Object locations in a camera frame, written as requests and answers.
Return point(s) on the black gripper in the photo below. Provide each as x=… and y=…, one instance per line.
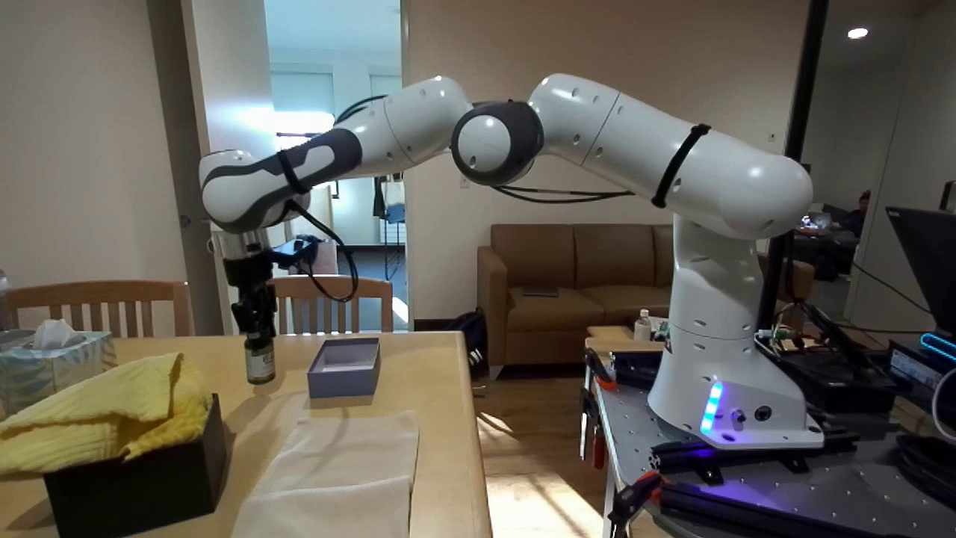
x=249, y=275

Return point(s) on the grey box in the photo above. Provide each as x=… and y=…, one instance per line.
x=346, y=369

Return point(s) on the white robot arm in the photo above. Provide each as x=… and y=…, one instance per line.
x=721, y=191

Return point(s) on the black box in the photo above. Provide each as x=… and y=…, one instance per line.
x=159, y=487

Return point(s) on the tissue box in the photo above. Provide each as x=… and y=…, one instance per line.
x=37, y=362

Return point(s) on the wooden chair far right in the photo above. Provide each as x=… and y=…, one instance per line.
x=332, y=303

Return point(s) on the wooden chair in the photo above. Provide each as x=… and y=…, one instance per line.
x=332, y=303
x=126, y=308

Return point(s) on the wooden chair far left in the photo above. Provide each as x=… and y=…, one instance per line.
x=126, y=308

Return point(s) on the yellow cloth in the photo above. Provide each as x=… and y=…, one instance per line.
x=123, y=414

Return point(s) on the beige folded cloth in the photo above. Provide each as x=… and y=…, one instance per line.
x=335, y=480

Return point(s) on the wooden dining table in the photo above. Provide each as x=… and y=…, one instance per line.
x=419, y=374

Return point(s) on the brown sofa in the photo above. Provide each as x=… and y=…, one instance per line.
x=546, y=285

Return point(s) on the robot mounting table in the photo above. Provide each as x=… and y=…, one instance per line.
x=694, y=490

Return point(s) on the black monitor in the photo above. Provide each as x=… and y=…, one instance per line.
x=931, y=250

